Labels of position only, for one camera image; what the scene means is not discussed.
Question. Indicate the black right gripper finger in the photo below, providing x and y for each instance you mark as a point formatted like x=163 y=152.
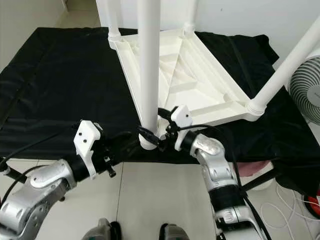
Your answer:
x=165 y=115
x=149 y=137

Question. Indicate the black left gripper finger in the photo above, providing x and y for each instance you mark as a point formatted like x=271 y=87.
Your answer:
x=128 y=150
x=118 y=137

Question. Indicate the white plastic children table top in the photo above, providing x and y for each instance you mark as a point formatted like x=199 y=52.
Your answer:
x=205 y=85

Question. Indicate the black table cloth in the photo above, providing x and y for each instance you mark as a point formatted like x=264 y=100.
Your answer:
x=60 y=90

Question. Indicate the pink plastic item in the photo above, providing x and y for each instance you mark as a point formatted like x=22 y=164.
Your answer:
x=255 y=167

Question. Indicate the white round fan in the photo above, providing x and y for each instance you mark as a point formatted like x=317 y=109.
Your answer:
x=307 y=95

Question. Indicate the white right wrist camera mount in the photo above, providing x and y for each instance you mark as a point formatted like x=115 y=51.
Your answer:
x=181 y=116

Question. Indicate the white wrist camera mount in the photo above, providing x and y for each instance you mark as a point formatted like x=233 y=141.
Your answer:
x=86 y=142
x=181 y=116

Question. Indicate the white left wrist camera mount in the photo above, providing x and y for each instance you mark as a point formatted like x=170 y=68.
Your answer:
x=86 y=142

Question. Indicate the black table frame leg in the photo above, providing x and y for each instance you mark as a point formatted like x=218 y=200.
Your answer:
x=12 y=173
x=265 y=180

